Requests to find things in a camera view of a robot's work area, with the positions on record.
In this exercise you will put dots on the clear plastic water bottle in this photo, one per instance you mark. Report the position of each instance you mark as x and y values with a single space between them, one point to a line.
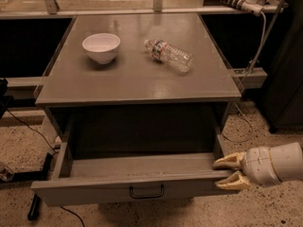
174 57

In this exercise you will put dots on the metal frame rail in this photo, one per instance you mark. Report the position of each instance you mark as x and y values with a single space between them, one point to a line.
126 11

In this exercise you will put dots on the black device at left edge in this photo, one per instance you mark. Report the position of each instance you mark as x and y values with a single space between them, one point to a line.
4 99

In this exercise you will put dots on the white ceramic bowl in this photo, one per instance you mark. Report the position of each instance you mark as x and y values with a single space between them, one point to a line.
102 47

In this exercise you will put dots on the grey top drawer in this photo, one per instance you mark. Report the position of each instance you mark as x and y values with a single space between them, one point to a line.
135 159

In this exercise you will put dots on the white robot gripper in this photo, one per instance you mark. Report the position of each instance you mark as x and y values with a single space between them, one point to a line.
257 165

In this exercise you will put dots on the small object on floor left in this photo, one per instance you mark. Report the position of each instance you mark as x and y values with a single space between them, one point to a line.
6 174

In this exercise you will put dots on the white power strip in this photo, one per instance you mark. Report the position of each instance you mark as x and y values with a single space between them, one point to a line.
250 6

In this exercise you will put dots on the black metal floor bar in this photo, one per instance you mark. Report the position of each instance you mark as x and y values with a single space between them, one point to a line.
33 176

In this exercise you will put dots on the grey drawer cabinet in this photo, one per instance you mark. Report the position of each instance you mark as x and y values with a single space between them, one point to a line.
133 84

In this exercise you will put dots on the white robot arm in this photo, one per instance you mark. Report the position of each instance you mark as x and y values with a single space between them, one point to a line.
287 162

